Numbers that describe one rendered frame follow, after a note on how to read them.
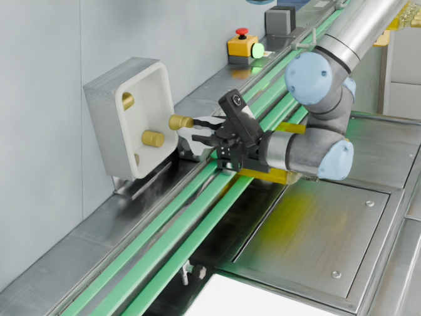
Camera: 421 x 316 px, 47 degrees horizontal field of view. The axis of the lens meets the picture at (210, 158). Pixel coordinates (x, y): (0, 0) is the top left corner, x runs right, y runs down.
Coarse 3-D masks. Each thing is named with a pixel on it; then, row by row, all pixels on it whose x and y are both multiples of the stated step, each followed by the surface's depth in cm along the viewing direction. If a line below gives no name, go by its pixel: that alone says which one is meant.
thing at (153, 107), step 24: (144, 72) 102; (120, 96) 97; (144, 96) 115; (168, 96) 112; (120, 120) 99; (144, 120) 117; (168, 120) 116; (144, 144) 118; (168, 144) 118; (144, 168) 110
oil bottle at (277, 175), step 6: (246, 174) 129; (252, 174) 128; (258, 174) 127; (264, 174) 126; (270, 174) 125; (276, 174) 124; (282, 174) 123; (288, 174) 122; (294, 174) 122; (270, 180) 126; (276, 180) 125; (282, 180) 124; (288, 180) 123; (294, 180) 123
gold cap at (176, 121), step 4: (172, 116) 106; (176, 116) 106; (180, 116) 105; (184, 116) 105; (172, 120) 105; (176, 120) 105; (180, 120) 104; (184, 120) 104; (188, 120) 104; (192, 120) 106; (172, 124) 105; (176, 124) 105; (180, 124) 104; (184, 124) 104; (188, 124) 104; (192, 124) 106; (172, 128) 106; (176, 128) 105
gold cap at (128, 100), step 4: (124, 92) 107; (124, 96) 105; (128, 96) 106; (132, 96) 107; (124, 100) 105; (128, 100) 106; (132, 100) 106; (124, 104) 104; (128, 104) 106; (132, 104) 107; (124, 108) 104
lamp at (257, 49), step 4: (252, 44) 147; (256, 44) 147; (260, 44) 147; (252, 48) 146; (256, 48) 146; (260, 48) 146; (252, 52) 147; (256, 52) 146; (260, 52) 147; (252, 56) 148; (256, 56) 147; (260, 56) 148
